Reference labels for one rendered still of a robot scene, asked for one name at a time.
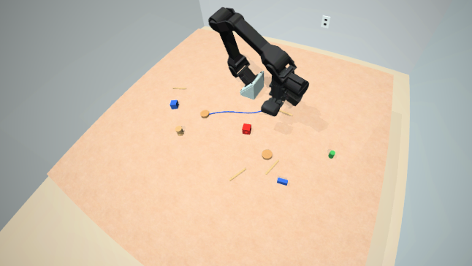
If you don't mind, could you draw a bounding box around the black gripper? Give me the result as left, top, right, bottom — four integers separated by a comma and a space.
261, 81, 287, 116

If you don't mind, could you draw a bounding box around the red wooden block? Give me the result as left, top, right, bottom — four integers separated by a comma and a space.
242, 123, 251, 135

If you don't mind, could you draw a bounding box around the small blue block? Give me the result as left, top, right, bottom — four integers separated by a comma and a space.
277, 178, 288, 186

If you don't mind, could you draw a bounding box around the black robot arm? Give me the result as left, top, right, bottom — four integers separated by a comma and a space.
208, 7, 310, 106

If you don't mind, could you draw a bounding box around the small blue cube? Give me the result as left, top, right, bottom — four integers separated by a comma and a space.
170, 100, 179, 110

